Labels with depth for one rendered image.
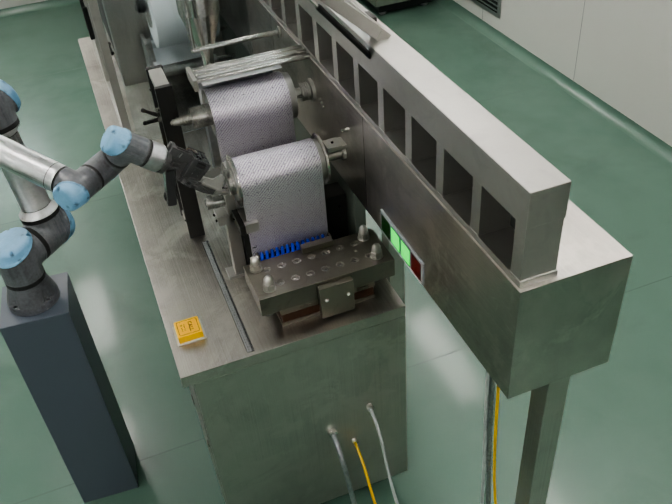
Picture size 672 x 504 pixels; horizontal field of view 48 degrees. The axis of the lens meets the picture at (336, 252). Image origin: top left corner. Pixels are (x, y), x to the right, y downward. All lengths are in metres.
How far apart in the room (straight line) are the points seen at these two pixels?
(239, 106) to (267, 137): 0.14
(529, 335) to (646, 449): 1.62
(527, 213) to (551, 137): 3.43
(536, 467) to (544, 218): 0.89
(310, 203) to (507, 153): 0.88
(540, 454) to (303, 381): 0.69
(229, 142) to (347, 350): 0.70
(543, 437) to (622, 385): 1.33
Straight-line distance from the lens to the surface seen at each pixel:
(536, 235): 1.37
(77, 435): 2.76
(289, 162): 2.08
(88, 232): 4.29
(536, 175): 1.34
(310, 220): 2.18
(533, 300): 1.46
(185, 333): 2.15
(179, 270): 2.40
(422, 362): 3.24
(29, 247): 2.31
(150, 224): 2.63
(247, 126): 2.25
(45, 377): 2.55
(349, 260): 2.13
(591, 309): 1.58
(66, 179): 1.97
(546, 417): 1.91
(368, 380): 2.32
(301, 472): 2.54
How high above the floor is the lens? 2.39
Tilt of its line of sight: 39 degrees down
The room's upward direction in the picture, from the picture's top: 5 degrees counter-clockwise
